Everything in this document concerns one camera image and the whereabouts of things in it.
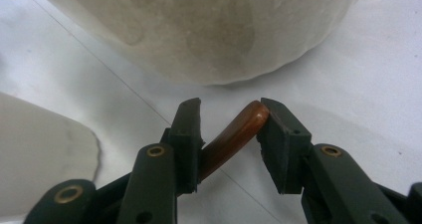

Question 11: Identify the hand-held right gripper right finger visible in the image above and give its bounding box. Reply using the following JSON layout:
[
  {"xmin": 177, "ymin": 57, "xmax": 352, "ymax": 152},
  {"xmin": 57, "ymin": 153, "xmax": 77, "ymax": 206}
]
[{"xmin": 256, "ymin": 97, "xmax": 314, "ymax": 195}]

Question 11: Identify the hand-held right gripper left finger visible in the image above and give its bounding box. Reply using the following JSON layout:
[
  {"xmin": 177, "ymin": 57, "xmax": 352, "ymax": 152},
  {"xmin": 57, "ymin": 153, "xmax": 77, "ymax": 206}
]
[{"xmin": 161, "ymin": 97, "xmax": 206, "ymax": 195}]

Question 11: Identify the brown wooden spoon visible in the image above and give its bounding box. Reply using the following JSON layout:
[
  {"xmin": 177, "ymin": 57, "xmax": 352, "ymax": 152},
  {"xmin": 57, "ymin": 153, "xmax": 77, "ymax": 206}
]
[{"xmin": 198, "ymin": 100, "xmax": 271, "ymax": 183}]

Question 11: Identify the beige rice container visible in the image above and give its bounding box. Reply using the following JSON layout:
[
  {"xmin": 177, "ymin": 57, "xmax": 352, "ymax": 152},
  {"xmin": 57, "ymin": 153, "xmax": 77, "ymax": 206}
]
[{"xmin": 31, "ymin": 0, "xmax": 366, "ymax": 87}]

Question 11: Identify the white cup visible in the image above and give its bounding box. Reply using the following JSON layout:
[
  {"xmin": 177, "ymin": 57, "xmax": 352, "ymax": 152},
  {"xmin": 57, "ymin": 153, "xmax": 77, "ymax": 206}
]
[{"xmin": 0, "ymin": 91, "xmax": 102, "ymax": 216}]

